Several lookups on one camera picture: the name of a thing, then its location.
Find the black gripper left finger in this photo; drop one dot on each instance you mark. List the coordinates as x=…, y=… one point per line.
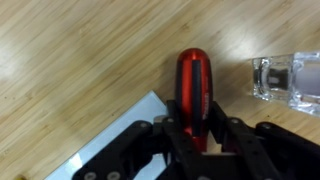
x=146, y=153

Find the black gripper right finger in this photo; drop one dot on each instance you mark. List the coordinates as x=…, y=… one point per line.
x=260, y=153

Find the white paper sheet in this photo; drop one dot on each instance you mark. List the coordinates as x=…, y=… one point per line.
x=126, y=133

